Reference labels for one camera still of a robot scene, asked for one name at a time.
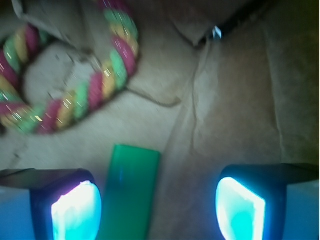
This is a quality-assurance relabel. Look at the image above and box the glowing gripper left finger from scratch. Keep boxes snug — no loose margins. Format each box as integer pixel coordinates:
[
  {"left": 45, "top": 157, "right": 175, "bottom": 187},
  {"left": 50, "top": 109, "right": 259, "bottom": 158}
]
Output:
[{"left": 0, "top": 168, "right": 102, "bottom": 240}]

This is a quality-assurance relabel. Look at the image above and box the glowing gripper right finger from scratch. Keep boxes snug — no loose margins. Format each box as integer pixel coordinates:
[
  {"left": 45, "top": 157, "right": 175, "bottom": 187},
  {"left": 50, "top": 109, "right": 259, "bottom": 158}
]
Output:
[{"left": 215, "top": 163, "right": 320, "bottom": 240}]

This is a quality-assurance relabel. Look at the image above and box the green rectangular block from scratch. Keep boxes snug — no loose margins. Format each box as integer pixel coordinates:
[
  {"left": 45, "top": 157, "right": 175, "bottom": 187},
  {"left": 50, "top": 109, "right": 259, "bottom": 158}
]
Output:
[{"left": 97, "top": 144, "right": 161, "bottom": 240}]

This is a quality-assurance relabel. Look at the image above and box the brown paper bag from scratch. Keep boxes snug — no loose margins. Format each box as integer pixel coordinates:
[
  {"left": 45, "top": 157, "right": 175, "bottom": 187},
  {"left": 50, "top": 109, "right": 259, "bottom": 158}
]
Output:
[{"left": 0, "top": 0, "right": 320, "bottom": 240}]

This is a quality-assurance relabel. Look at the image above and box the red yellow green rope ring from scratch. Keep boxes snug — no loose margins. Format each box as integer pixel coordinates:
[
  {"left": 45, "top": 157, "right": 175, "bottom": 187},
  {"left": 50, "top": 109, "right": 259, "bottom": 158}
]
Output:
[{"left": 0, "top": 0, "right": 140, "bottom": 135}]

